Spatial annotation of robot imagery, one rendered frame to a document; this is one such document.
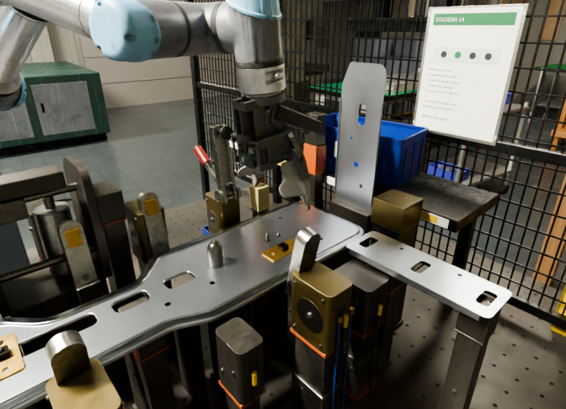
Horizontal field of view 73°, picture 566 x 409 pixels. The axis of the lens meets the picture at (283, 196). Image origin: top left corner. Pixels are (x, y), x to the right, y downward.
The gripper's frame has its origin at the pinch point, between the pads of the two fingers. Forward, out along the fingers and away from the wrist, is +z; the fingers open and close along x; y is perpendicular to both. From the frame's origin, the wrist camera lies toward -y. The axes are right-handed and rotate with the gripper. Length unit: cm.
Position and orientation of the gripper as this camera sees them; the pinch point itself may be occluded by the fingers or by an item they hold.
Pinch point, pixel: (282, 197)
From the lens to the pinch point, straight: 71.9
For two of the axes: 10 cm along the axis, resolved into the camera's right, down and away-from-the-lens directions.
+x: 6.6, 3.1, -6.8
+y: -7.4, 3.7, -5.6
